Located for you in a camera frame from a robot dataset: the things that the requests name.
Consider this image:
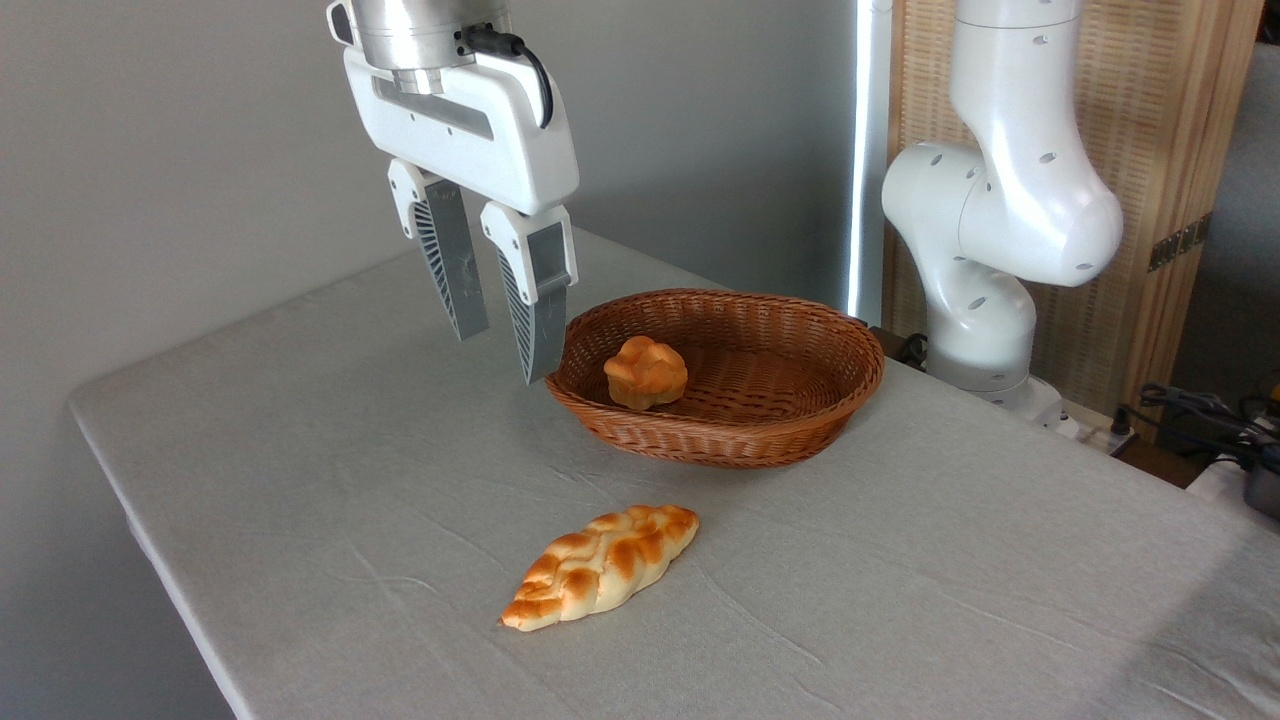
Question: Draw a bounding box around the round orange bread bun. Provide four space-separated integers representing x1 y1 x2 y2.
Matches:
603 336 689 412

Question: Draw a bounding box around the dark metal screen hinge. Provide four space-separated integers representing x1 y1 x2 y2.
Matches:
1148 212 1214 273

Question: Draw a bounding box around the white power strip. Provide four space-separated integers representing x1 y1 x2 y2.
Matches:
1045 400 1139 453

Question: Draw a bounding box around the grey tablecloth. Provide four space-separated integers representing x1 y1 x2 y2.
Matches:
68 210 1280 720

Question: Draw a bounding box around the black clamp behind table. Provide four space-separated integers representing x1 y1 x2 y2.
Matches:
868 325 929 371

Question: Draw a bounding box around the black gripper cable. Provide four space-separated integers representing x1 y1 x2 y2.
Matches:
460 25 554 129

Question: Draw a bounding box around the wooden bamboo folding screen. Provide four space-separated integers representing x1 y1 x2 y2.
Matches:
885 0 1266 417

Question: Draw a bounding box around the brown wicker basket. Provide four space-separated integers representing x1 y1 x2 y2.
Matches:
543 289 886 470

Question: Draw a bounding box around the long braided bread loaf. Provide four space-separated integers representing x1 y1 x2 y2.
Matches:
499 504 700 633

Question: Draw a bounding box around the black cable bundle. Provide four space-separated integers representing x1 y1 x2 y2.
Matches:
1115 383 1280 473

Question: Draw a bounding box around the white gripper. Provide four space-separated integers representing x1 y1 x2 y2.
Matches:
343 47 581 386

